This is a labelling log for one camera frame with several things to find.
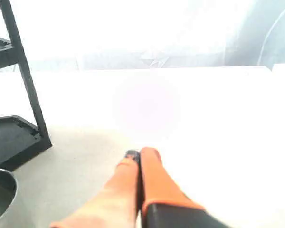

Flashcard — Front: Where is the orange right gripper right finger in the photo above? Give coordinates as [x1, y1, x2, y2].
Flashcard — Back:
[140, 147, 228, 228]

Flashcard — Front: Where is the black metal rack frame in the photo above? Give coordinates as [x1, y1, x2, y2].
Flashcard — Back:
[0, 0, 53, 172]

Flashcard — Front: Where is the white backdrop cloth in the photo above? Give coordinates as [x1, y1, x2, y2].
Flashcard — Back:
[11, 0, 285, 71]

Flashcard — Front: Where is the shiny steel mug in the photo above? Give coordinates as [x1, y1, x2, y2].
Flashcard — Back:
[0, 169, 18, 223]

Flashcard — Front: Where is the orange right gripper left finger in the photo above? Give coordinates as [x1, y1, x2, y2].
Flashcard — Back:
[50, 150, 140, 228]

